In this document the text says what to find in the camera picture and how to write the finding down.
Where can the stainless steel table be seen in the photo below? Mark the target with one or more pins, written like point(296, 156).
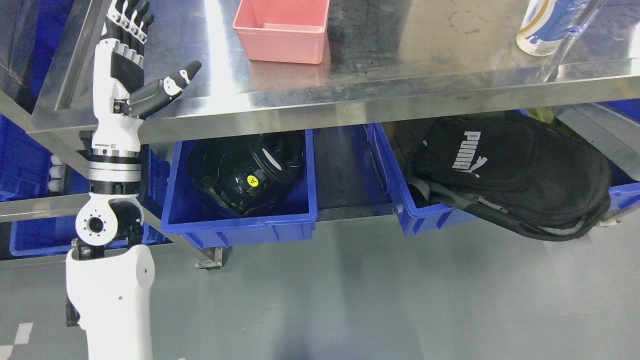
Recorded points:
point(386, 60)

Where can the white blue bottle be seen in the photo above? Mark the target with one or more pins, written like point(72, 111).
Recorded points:
point(546, 23)

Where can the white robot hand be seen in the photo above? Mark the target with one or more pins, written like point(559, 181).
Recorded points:
point(120, 99)

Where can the pink plastic storage box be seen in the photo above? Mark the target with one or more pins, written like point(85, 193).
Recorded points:
point(284, 31)

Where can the black Puma backpack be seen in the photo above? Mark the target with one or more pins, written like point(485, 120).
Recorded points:
point(513, 171)

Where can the black helmet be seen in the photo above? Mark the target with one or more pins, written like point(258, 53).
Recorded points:
point(247, 176)

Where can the blue bin with backpack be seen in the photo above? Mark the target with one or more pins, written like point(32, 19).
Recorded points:
point(390, 145)

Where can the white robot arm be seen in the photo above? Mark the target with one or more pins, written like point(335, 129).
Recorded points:
point(109, 272)

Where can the blue bin with helmet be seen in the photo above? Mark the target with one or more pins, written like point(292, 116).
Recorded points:
point(186, 212)

